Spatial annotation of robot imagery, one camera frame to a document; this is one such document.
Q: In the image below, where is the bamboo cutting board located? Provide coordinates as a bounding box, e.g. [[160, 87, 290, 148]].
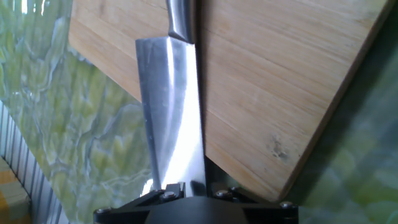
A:
[[68, 0, 396, 202]]

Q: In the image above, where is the stainless steel cleaver knife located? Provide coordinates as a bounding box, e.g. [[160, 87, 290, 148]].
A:
[[135, 0, 208, 197]]

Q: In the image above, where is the brown cardboard box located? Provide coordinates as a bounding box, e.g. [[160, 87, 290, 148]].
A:
[[0, 157, 32, 224]]

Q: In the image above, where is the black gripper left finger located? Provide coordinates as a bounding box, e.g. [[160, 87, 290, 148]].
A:
[[93, 182, 186, 224]]

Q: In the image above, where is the green marble pattern mat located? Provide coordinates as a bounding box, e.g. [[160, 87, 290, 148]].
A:
[[0, 0, 398, 224]]

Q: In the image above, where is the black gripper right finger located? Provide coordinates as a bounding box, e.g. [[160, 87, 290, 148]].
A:
[[213, 186, 299, 224]]

